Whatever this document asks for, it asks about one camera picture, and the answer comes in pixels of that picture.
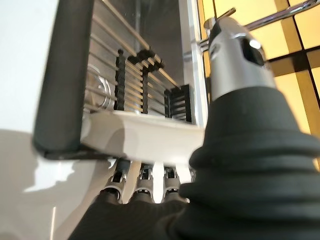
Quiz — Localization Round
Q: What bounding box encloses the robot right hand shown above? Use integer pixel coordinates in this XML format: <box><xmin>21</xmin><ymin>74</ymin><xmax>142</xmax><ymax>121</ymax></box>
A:
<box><xmin>67</xmin><ymin>16</ymin><xmax>320</xmax><ymax>240</ymax></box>

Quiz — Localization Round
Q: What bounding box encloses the white round plate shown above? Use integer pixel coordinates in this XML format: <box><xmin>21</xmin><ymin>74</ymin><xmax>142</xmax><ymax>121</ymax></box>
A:
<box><xmin>81</xmin><ymin>111</ymin><xmax>209</xmax><ymax>167</ymax></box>

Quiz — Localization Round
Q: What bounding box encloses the black sink drying rack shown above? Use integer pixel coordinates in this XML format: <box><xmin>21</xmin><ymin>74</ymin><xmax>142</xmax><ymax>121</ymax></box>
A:
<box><xmin>33</xmin><ymin>0</ymin><xmax>194</xmax><ymax>161</ymax></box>

